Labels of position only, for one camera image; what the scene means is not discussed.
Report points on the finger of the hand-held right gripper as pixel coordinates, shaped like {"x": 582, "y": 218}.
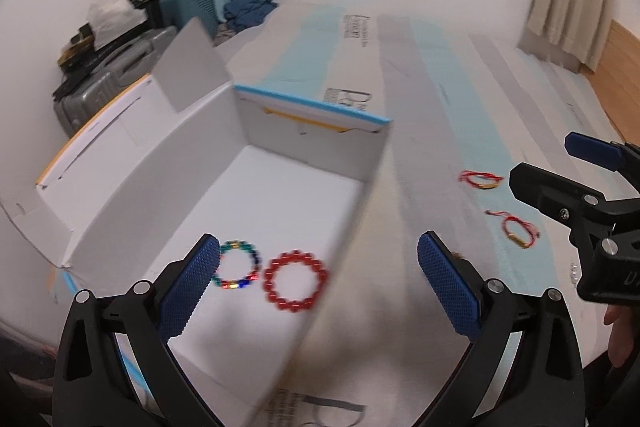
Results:
{"x": 592, "y": 150}
{"x": 545, "y": 187}

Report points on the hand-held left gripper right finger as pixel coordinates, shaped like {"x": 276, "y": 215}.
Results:
{"x": 447, "y": 292}

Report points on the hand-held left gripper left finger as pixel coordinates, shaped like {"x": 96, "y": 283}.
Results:
{"x": 192, "y": 287}

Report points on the white cardboard box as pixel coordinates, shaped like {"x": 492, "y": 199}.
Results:
{"x": 280, "y": 207}

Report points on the person's right hand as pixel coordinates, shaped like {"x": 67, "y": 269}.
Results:
{"x": 622, "y": 337}

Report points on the striped bed sheet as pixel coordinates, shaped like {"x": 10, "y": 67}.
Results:
{"x": 425, "y": 107}

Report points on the grey hard suitcase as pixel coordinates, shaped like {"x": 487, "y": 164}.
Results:
{"x": 100, "y": 92}

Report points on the dark blue clothes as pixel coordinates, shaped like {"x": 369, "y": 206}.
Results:
{"x": 247, "y": 12}

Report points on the white plastic bag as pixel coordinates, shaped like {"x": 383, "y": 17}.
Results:
{"x": 112, "y": 17}

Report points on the teal hard suitcase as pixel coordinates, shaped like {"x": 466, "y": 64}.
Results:
{"x": 190, "y": 4}

